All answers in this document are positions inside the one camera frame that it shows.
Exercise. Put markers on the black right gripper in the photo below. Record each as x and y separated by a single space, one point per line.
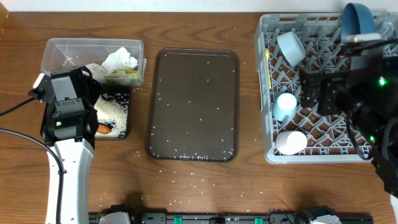
310 90

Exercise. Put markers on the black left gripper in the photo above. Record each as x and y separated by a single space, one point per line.
91 90

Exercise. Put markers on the grey paper ball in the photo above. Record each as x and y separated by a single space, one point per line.
98 71

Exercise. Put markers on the small light blue cup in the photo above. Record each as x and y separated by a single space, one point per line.
284 107

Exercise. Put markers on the pile of white rice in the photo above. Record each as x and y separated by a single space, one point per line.
112 111

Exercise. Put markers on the orange carrot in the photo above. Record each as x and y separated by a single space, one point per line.
103 129

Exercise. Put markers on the light blue rice bowl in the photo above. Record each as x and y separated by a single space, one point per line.
292 48

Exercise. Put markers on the yellow green snack wrapper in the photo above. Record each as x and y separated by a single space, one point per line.
123 76

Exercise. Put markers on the white paper napkin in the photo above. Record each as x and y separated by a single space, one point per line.
118 60

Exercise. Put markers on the pink plastic cup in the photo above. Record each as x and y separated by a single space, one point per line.
290 142

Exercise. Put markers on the yellow plastic spoon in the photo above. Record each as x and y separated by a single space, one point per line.
267 56

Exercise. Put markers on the dark blue plate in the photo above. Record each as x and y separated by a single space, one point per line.
356 19

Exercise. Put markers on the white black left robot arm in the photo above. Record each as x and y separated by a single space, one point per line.
69 162

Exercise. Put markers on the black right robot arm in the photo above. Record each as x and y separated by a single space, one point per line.
368 99

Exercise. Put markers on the black waste tray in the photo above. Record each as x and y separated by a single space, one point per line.
71 128

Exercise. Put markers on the clear plastic waste bin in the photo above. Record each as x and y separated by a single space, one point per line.
63 53

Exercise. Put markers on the grey dishwasher rack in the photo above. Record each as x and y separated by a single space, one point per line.
320 34

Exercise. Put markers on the dark brown serving tray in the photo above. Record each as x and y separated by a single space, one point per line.
194 107

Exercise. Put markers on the black rail at table edge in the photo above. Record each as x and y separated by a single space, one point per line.
323 214

